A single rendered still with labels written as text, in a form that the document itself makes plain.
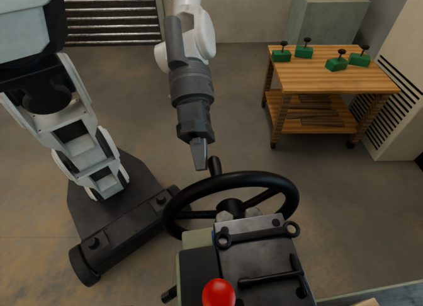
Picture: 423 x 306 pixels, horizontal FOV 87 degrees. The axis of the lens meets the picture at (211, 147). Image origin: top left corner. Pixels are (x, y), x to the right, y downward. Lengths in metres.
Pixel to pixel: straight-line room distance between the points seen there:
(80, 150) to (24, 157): 1.28
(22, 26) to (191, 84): 0.27
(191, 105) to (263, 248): 0.27
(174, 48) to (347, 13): 1.98
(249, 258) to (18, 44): 0.47
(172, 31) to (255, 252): 0.39
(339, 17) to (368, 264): 1.78
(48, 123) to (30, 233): 1.03
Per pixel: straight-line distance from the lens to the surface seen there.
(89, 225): 1.34
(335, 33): 2.36
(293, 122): 1.71
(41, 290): 1.52
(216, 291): 0.24
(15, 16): 0.47
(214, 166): 0.41
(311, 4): 2.19
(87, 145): 0.88
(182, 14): 0.57
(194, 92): 0.43
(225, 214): 0.32
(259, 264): 0.27
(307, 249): 1.41
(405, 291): 0.45
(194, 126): 0.39
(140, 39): 3.21
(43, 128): 0.75
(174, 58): 0.44
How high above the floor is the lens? 1.26
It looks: 48 degrees down
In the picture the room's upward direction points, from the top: 1 degrees counter-clockwise
